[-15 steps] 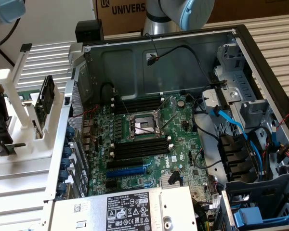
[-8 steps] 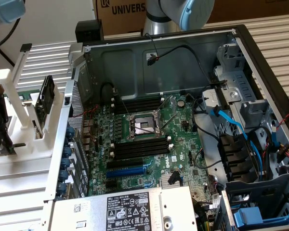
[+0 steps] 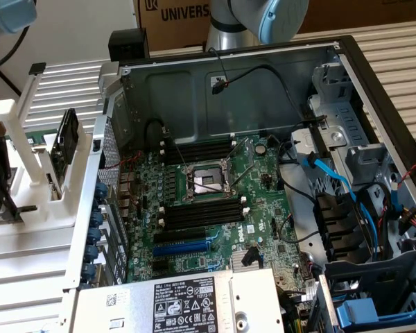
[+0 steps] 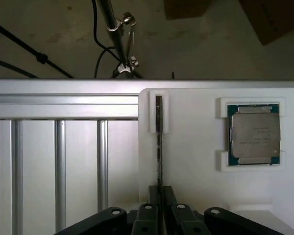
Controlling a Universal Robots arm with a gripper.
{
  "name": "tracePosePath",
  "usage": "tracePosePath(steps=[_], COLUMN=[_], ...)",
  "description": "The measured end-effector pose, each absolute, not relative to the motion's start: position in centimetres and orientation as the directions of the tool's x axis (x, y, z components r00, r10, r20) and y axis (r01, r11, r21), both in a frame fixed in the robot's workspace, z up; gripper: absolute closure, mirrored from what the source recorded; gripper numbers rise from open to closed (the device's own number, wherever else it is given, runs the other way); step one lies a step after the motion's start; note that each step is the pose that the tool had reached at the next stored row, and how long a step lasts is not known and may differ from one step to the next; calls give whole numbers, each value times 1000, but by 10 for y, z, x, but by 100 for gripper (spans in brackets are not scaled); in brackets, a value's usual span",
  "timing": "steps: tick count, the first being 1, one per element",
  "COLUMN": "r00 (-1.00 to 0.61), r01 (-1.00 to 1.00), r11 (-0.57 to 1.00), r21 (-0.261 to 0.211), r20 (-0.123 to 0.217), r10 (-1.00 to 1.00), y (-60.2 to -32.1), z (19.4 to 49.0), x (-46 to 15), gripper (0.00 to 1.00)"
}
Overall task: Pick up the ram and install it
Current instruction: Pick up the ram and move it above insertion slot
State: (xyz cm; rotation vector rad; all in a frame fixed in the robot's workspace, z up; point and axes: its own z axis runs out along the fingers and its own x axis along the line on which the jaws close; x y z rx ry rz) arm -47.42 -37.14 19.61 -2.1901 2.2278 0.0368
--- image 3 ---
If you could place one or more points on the black fan shroud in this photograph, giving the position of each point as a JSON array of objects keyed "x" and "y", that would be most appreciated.
[{"x": 339, "y": 225}]

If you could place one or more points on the green RAM stick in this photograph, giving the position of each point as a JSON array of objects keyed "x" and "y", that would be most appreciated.
[{"x": 38, "y": 137}]

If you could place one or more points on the silver power supply with labels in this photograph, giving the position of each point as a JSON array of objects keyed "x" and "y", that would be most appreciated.
[{"x": 180, "y": 301}]

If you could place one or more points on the thin metal locking lever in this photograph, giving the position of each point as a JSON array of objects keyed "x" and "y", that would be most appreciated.
[
  {"x": 241, "y": 149},
  {"x": 177, "y": 152}
]

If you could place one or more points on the black graphics card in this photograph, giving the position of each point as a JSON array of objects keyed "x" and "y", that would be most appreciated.
[{"x": 66, "y": 138}]

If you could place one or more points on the plain brown cardboard box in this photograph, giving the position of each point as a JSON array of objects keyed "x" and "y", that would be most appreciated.
[{"x": 360, "y": 14}]

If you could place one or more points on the CPU socket metal frame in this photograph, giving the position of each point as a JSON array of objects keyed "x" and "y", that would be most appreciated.
[{"x": 208, "y": 180}]

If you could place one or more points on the silver chipset heatsink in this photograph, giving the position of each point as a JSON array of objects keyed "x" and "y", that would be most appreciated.
[{"x": 244, "y": 257}]

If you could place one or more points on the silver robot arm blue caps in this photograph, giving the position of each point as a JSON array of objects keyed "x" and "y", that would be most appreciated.
[{"x": 229, "y": 33}]

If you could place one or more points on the blue slot retention clip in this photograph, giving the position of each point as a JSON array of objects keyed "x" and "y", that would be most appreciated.
[
  {"x": 93, "y": 234},
  {"x": 87, "y": 271},
  {"x": 101, "y": 190},
  {"x": 96, "y": 218},
  {"x": 90, "y": 253}
]

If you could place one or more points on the short black expansion slot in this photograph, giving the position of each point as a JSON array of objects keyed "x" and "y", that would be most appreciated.
[{"x": 160, "y": 266}]

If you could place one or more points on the blue plastic drive latch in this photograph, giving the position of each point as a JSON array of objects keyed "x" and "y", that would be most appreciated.
[{"x": 364, "y": 312}]

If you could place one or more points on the small black box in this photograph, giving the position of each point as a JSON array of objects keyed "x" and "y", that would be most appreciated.
[{"x": 129, "y": 43}]

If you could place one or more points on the blue expansion slot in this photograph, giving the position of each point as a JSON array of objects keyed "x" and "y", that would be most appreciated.
[{"x": 180, "y": 248}]

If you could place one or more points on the round coin battery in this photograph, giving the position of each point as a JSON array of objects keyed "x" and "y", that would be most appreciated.
[{"x": 260, "y": 149}]

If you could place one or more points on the open black PC case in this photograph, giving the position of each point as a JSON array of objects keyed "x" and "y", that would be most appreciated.
[{"x": 201, "y": 97}]

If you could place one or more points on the green Dell motherboard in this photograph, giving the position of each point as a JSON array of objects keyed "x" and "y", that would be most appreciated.
[{"x": 229, "y": 222}]

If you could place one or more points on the white parts rack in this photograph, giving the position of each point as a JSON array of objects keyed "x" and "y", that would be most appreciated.
[{"x": 31, "y": 194}]

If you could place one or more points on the grey metal disk bay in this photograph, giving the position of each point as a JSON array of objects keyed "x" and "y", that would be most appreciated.
[{"x": 339, "y": 104}]

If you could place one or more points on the black RAM slot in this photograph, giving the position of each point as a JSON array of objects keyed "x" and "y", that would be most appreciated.
[
  {"x": 201, "y": 218},
  {"x": 197, "y": 148},
  {"x": 201, "y": 206},
  {"x": 197, "y": 143},
  {"x": 197, "y": 153},
  {"x": 201, "y": 212},
  {"x": 197, "y": 158},
  {"x": 201, "y": 223}
]

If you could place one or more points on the cardboard box with Universal print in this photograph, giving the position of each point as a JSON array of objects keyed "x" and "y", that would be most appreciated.
[{"x": 173, "y": 21}]

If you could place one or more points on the long black expansion slot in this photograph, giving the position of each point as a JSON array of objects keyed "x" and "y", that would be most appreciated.
[{"x": 180, "y": 236}]

